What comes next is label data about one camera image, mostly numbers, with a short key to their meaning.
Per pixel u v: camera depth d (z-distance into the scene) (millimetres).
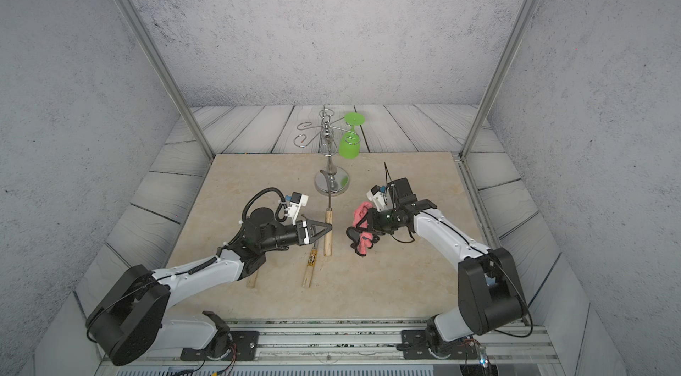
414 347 716
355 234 795
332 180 1103
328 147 986
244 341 738
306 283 827
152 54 873
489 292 428
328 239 741
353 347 740
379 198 806
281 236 686
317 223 752
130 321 418
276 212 726
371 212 808
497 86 961
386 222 737
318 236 729
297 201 729
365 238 786
